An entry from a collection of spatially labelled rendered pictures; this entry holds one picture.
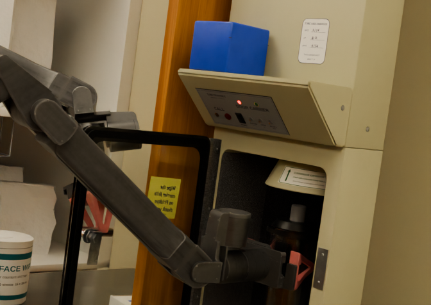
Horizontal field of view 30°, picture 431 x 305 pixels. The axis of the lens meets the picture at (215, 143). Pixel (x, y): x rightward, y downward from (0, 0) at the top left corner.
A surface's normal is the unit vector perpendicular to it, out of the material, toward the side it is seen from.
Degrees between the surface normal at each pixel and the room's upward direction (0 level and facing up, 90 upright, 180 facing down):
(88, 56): 90
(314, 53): 90
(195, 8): 90
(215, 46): 90
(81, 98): 63
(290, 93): 135
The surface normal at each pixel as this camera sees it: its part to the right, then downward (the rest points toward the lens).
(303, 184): -0.22, -0.39
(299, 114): -0.60, 0.66
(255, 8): -0.72, -0.06
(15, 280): 0.72, 0.14
